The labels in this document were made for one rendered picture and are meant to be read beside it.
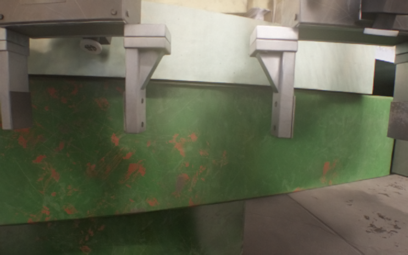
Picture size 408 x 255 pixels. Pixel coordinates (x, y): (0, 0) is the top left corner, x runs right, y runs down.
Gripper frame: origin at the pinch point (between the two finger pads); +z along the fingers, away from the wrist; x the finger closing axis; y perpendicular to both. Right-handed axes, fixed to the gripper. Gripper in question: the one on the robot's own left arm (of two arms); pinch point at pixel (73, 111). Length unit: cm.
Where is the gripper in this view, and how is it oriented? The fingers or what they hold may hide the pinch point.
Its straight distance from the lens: 25.0
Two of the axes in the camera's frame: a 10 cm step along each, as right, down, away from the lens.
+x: -10.0, -0.3, 0.2
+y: 0.2, -1.2, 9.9
